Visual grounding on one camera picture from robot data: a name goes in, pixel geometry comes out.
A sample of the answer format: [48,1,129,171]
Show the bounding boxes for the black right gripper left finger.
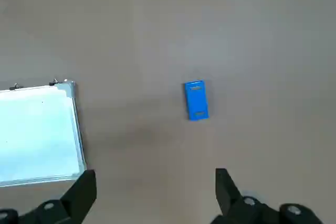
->
[0,170,97,224]

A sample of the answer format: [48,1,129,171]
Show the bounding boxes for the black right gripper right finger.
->
[209,168,326,224]

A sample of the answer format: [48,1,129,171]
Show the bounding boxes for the blue whiteboard eraser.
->
[184,79,211,122]

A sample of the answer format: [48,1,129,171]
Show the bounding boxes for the silver framed whiteboard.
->
[0,78,88,188]

